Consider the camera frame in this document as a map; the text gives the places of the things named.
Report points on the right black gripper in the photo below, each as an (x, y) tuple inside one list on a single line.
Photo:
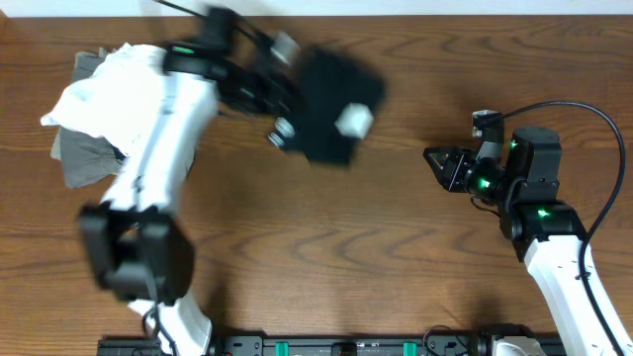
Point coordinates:
[(453, 169)]

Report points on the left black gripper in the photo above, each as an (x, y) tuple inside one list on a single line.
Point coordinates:
[(270, 104)]

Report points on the black t-shirt with logo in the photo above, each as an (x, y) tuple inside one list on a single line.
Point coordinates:
[(342, 95)]

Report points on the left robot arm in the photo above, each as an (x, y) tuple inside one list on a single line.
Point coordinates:
[(134, 245)]

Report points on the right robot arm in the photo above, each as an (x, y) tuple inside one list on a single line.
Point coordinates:
[(519, 178)]

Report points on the olive folded garment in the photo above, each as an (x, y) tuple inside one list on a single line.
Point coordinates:
[(84, 66)]

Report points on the grey folded garment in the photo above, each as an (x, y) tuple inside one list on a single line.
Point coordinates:
[(86, 159)]

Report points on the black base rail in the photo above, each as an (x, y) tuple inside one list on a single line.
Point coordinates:
[(258, 346)]

